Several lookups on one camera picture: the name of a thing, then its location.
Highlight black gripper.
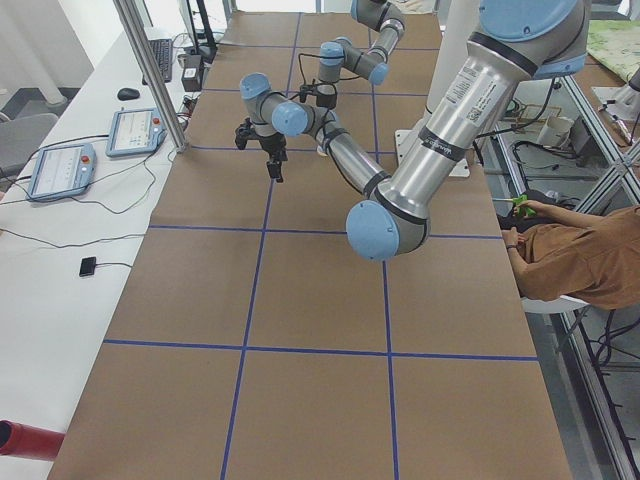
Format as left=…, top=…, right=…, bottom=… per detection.
left=260, top=133, right=287, bottom=183
left=316, top=82, right=338, bottom=108

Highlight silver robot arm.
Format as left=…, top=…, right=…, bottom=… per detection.
left=236, top=1, right=591, bottom=261
left=312, top=1, right=405, bottom=109

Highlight blue tape grid lines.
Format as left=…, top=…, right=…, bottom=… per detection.
left=103, top=12, right=541, bottom=480

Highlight small black power box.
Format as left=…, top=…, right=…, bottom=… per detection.
left=181, top=55, right=204, bottom=92

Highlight far blue teach pendant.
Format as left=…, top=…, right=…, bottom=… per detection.
left=105, top=108, right=167, bottom=158

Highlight blue teach pendant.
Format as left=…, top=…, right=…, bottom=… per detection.
left=105, top=108, right=167, bottom=158
left=26, top=143, right=96, bottom=202

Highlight black keyboard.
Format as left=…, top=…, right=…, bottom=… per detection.
left=148, top=38, right=173, bottom=83

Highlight black computer mouse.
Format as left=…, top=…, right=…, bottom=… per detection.
left=117, top=87, right=140, bottom=101

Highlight brown paper table cover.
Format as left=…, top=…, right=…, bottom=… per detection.
left=47, top=10, right=574, bottom=480

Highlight small black puck device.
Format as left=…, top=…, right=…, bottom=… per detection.
left=79, top=256, right=97, bottom=278

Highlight near blue teach pendant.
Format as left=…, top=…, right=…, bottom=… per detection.
left=26, top=143, right=96, bottom=202

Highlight person in brown shirt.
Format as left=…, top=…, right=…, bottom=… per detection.
left=497, top=191, right=639, bottom=310

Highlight red cylinder bottle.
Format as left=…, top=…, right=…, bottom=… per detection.
left=1, top=420, right=65, bottom=461

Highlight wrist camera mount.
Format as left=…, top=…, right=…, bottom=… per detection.
left=235, top=117, right=257, bottom=150
left=298, top=83, right=320, bottom=103

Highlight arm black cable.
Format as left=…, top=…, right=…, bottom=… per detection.
left=296, top=51, right=324, bottom=89

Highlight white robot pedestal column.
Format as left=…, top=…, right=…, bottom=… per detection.
left=396, top=1, right=513, bottom=167

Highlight aluminium frame post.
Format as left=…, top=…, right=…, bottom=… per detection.
left=113, top=0, right=187, bottom=153

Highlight green handled tool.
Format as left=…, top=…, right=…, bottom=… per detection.
left=510, top=194, right=537, bottom=218

